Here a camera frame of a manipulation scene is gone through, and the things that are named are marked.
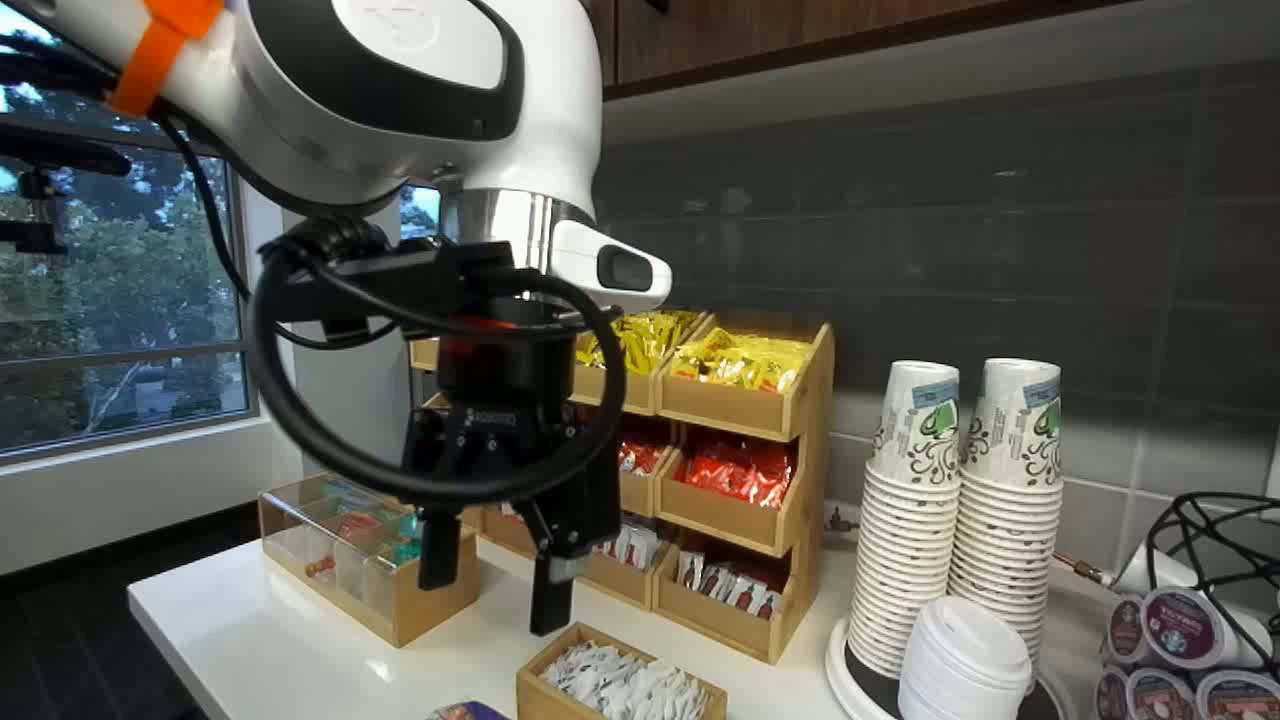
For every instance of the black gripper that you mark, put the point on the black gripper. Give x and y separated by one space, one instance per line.
500 384

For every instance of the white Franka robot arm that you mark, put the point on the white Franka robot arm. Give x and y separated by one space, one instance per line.
547 133

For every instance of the white sriracha sauce sachet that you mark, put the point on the white sriracha sauce sachet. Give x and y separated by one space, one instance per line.
747 589
769 602
722 580
691 569

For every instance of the teal tea bags pile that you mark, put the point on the teal tea bags pile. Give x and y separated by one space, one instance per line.
401 542

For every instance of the wooden tea box clear lid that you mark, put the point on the wooden tea box clear lid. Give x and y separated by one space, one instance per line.
401 606

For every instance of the small open wooden box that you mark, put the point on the small open wooden box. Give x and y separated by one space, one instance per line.
533 694

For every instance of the white condiment sachets pile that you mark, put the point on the white condiment sachets pile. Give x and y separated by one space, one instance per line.
639 546

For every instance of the red tea bags pile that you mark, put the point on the red tea bags pile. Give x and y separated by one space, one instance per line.
358 525

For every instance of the purple orange snack packet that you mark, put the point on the purple orange snack packet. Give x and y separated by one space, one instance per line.
466 708

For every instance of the red sachets pile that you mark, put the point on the red sachets pile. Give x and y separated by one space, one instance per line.
641 456
733 471

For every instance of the yellow sachets pile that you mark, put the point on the yellow sachets pile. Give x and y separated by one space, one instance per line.
641 341
747 363

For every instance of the wooden tiered condiment organizer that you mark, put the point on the wooden tiered condiment organizer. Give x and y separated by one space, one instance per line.
727 407

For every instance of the printed paper cup stack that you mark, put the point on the printed paper cup stack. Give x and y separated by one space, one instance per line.
907 534

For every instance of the window with trees outside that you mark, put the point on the window with trees outside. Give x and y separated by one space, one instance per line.
123 306

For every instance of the white cup lids stack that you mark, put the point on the white cup lids stack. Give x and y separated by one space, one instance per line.
960 660

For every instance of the white paper plates stack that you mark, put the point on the white paper plates stack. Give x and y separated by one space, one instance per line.
1007 504

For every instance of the purple lidded coffee pod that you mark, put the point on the purple lidded coffee pod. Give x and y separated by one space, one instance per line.
1161 698
1243 698
1182 625
1111 698
1126 628

